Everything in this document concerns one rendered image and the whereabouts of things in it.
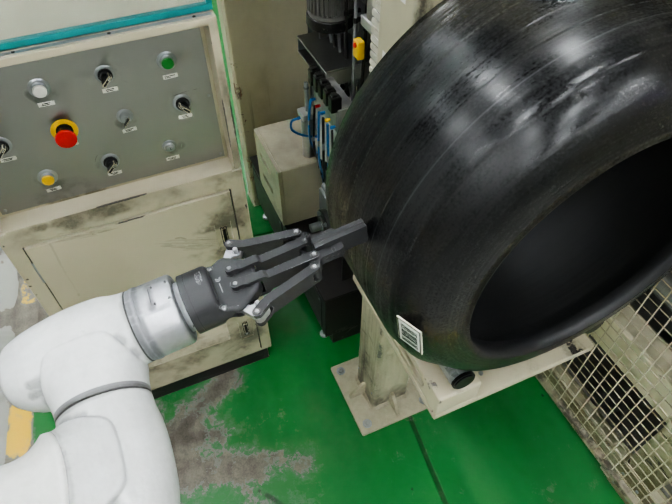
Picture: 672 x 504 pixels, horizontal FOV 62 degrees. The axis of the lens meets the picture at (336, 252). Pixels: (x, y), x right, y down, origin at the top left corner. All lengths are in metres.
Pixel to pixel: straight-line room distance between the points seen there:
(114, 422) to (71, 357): 0.09
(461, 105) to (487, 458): 1.47
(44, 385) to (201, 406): 1.36
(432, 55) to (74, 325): 0.50
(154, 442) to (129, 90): 0.79
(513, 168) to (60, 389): 0.52
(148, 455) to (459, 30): 0.57
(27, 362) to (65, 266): 0.78
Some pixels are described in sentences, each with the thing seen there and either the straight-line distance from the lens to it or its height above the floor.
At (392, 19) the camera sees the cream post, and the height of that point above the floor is 1.32.
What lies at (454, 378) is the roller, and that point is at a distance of 0.99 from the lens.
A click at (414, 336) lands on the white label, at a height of 1.16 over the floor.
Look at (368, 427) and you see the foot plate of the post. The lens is 1.90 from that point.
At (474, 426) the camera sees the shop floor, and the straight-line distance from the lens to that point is 1.97.
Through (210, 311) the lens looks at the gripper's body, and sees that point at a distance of 0.66.
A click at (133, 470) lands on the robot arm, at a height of 1.22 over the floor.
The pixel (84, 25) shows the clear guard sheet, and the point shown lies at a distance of 1.14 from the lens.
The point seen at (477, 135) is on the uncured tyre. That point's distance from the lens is 0.60.
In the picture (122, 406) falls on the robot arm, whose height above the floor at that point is 1.23.
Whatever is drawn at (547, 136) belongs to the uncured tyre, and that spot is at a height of 1.42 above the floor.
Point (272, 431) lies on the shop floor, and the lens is 1.93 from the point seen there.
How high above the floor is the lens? 1.77
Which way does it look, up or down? 50 degrees down
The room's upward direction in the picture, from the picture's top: straight up
